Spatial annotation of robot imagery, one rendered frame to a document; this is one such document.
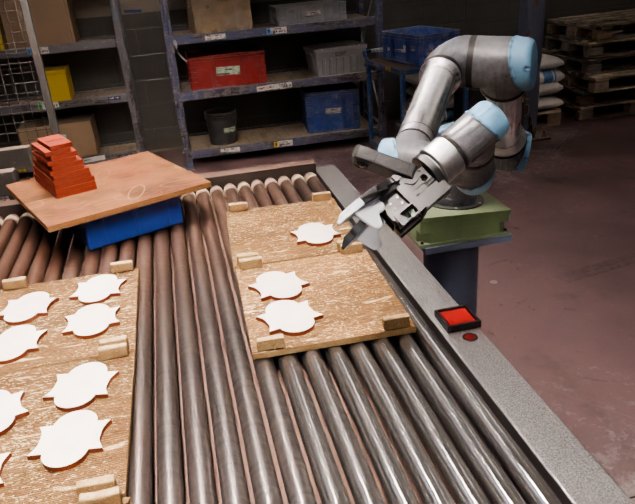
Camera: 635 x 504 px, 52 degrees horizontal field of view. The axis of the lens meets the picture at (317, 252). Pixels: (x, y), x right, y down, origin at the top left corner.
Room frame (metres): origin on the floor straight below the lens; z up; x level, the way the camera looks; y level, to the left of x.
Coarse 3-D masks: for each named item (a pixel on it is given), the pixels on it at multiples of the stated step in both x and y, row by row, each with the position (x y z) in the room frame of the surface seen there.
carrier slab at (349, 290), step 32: (320, 256) 1.56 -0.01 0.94; (352, 256) 1.55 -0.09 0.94; (320, 288) 1.38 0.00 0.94; (352, 288) 1.37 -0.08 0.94; (384, 288) 1.36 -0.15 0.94; (256, 320) 1.26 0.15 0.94; (320, 320) 1.24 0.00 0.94; (352, 320) 1.22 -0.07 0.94; (256, 352) 1.13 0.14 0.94; (288, 352) 1.14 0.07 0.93
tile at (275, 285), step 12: (264, 276) 1.45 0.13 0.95; (276, 276) 1.44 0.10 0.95; (288, 276) 1.44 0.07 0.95; (252, 288) 1.40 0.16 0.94; (264, 288) 1.38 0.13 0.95; (276, 288) 1.38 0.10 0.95; (288, 288) 1.37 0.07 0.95; (300, 288) 1.37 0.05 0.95; (264, 300) 1.34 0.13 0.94; (276, 300) 1.34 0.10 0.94
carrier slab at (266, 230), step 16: (256, 208) 1.95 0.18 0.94; (272, 208) 1.94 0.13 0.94; (288, 208) 1.93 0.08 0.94; (304, 208) 1.92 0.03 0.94; (320, 208) 1.91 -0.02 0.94; (336, 208) 1.90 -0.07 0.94; (240, 224) 1.83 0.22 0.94; (256, 224) 1.82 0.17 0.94; (272, 224) 1.81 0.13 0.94; (288, 224) 1.80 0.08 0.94; (336, 224) 1.77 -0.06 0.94; (240, 240) 1.71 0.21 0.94; (256, 240) 1.70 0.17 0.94; (272, 240) 1.69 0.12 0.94; (288, 240) 1.68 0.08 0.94; (336, 240) 1.66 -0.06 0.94; (272, 256) 1.58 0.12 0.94; (288, 256) 1.58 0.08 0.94; (304, 256) 1.57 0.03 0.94
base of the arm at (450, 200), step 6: (450, 192) 1.79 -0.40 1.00; (456, 192) 1.78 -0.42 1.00; (462, 192) 1.78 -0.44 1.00; (450, 198) 1.78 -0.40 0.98; (456, 198) 1.78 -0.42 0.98; (462, 198) 1.78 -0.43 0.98; (468, 198) 1.78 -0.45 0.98; (474, 198) 1.80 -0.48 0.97; (438, 204) 1.80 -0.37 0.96; (444, 204) 1.79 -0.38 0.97; (450, 204) 1.78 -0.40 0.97; (456, 204) 1.78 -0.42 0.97; (462, 204) 1.78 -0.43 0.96; (468, 204) 1.78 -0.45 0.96
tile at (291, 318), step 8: (272, 304) 1.30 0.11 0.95; (280, 304) 1.30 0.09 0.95; (288, 304) 1.30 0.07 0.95; (296, 304) 1.29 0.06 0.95; (304, 304) 1.29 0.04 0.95; (272, 312) 1.27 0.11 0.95; (280, 312) 1.26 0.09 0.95; (288, 312) 1.26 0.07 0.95; (296, 312) 1.26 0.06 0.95; (304, 312) 1.26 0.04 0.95; (312, 312) 1.25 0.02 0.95; (264, 320) 1.24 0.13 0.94; (272, 320) 1.23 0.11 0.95; (280, 320) 1.23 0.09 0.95; (288, 320) 1.23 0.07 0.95; (296, 320) 1.22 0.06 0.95; (304, 320) 1.22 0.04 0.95; (312, 320) 1.22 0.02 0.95; (272, 328) 1.20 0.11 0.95; (280, 328) 1.20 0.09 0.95; (288, 328) 1.19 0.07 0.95; (296, 328) 1.19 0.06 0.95; (304, 328) 1.19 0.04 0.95; (312, 328) 1.20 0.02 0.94
